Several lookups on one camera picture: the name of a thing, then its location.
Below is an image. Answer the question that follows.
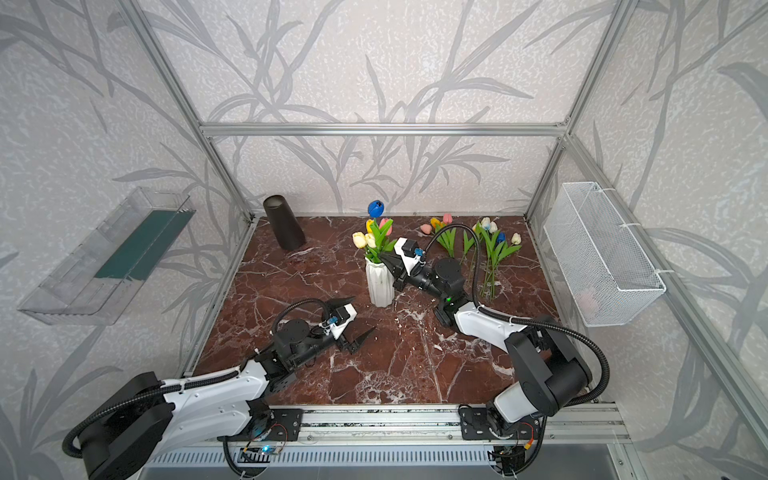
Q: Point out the white ribbed ceramic vase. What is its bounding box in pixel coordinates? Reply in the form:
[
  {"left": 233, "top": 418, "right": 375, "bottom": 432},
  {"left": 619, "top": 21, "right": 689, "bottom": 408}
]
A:
[{"left": 366, "top": 259, "right": 395, "bottom": 308}]

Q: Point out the pink tulip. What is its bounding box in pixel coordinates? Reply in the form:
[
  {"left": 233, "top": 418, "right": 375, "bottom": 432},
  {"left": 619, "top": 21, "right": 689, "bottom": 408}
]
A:
[{"left": 379, "top": 218, "right": 393, "bottom": 237}]

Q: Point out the cream white tulip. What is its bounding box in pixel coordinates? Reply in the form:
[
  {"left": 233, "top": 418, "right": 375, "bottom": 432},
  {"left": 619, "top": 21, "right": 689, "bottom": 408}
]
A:
[{"left": 353, "top": 232, "right": 371, "bottom": 262}]

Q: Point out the blue tulip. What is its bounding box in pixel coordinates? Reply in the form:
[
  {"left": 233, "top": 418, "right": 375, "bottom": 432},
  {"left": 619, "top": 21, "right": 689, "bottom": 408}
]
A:
[{"left": 366, "top": 200, "right": 392, "bottom": 253}]

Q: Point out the black cylindrical vase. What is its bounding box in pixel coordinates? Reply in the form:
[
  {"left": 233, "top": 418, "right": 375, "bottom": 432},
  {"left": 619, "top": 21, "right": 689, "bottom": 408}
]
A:
[{"left": 263, "top": 195, "right": 306, "bottom": 251}]

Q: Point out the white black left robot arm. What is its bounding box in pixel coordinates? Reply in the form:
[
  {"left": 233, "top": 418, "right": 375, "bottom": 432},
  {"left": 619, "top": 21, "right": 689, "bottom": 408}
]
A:
[{"left": 61, "top": 297, "right": 366, "bottom": 479}]

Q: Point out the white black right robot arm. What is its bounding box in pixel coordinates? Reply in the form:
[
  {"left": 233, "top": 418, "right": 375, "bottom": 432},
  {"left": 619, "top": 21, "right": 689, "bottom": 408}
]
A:
[{"left": 379, "top": 237, "right": 610, "bottom": 437}]

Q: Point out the tulip bunch on table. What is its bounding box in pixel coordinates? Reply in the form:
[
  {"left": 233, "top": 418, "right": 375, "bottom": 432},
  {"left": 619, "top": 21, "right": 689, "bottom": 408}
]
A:
[{"left": 420, "top": 214, "right": 522, "bottom": 300}]

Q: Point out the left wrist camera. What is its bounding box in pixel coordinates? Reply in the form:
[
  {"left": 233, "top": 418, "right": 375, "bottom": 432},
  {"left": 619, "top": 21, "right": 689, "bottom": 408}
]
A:
[{"left": 320, "top": 304, "right": 357, "bottom": 340}]

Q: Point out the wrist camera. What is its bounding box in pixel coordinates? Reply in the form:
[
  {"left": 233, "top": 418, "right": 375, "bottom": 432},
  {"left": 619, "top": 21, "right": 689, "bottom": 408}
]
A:
[
  {"left": 320, "top": 304, "right": 357, "bottom": 340},
  {"left": 394, "top": 237, "right": 424, "bottom": 275}
]

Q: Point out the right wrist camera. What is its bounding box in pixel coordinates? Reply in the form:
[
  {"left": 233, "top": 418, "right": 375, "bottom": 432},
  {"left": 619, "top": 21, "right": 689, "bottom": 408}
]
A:
[{"left": 394, "top": 237, "right": 424, "bottom": 275}]

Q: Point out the aluminium frame profile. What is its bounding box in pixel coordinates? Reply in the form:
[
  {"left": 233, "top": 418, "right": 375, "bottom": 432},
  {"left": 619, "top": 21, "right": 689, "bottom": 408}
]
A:
[{"left": 118, "top": 1, "right": 767, "bottom": 448}]

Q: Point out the clear plastic wall shelf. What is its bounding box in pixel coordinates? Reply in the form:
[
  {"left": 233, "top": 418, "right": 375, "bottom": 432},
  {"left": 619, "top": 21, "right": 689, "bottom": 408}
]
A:
[{"left": 18, "top": 187, "right": 196, "bottom": 326}]

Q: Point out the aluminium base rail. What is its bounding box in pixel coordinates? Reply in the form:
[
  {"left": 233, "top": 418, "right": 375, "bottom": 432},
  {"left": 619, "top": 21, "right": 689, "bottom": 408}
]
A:
[{"left": 267, "top": 403, "right": 631, "bottom": 447}]

